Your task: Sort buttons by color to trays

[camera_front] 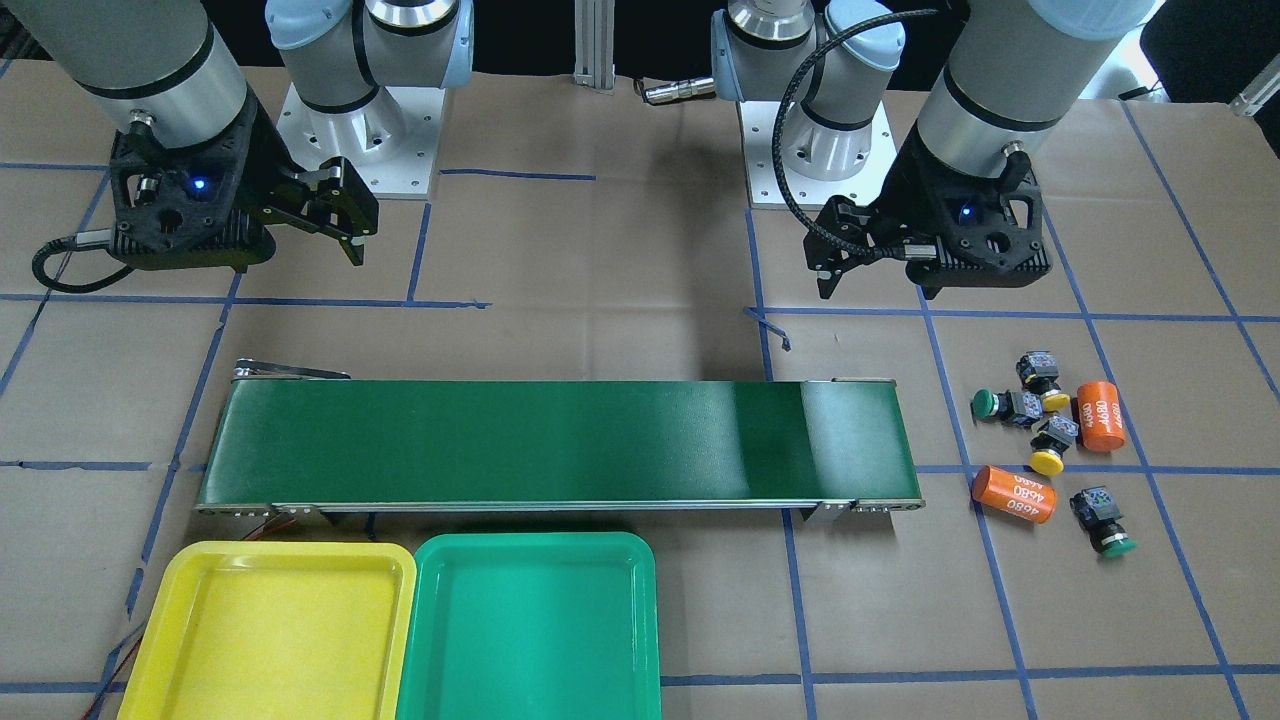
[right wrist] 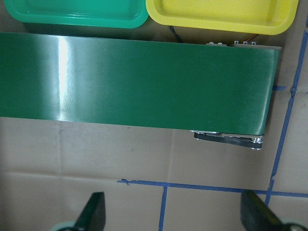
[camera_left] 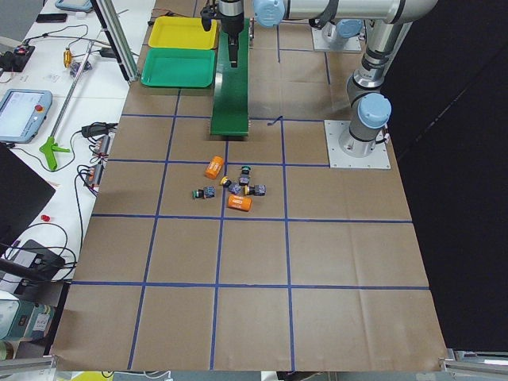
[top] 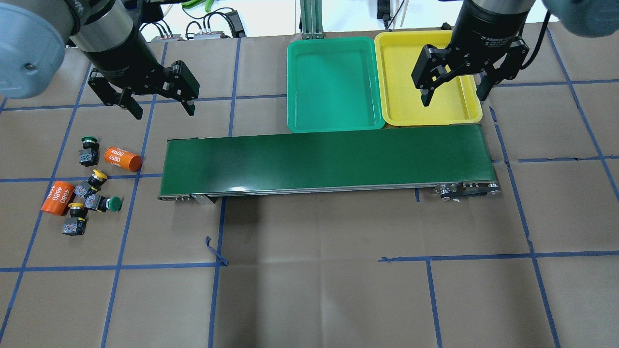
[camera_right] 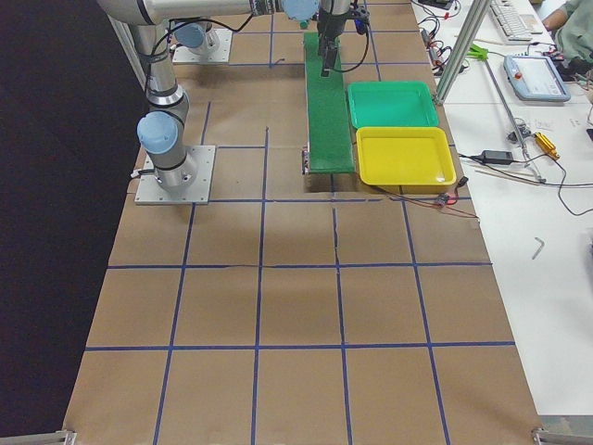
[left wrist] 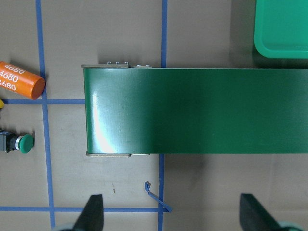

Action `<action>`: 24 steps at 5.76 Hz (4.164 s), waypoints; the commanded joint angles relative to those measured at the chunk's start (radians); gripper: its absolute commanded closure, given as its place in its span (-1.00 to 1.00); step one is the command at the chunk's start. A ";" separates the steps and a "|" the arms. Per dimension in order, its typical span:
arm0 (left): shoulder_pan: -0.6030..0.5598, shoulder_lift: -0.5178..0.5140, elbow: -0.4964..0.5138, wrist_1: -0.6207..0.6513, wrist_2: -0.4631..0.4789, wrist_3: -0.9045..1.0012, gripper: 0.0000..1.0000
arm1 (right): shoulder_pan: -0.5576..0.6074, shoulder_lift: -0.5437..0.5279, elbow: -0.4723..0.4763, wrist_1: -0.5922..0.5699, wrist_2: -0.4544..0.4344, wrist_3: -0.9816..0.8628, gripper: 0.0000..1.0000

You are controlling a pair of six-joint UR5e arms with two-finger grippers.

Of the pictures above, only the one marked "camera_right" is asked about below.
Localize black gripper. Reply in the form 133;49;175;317
317;0;370;77

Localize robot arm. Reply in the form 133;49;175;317
173;20;220;54
99;1;370;191

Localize green plastic tray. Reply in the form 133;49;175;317
347;81;439;129

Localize green conveyor belt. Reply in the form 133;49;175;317
303;32;355;174

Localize yellow plastic tray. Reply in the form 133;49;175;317
356;127;457;187

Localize white keyboard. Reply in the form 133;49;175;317
489;0;533;44

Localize black power adapter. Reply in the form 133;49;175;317
481;150;515;165

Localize teach pendant tablet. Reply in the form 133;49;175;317
503;56;571;103

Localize metal hex key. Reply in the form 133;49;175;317
531;236;546;261

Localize aluminium frame post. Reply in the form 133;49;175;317
434;0;489;105

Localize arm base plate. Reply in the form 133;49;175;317
172;27;233;65
134;146;216;205

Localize green handled reacher tool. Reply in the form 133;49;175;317
466;44;547;184

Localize red black wire connector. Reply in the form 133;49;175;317
435;176;469;208

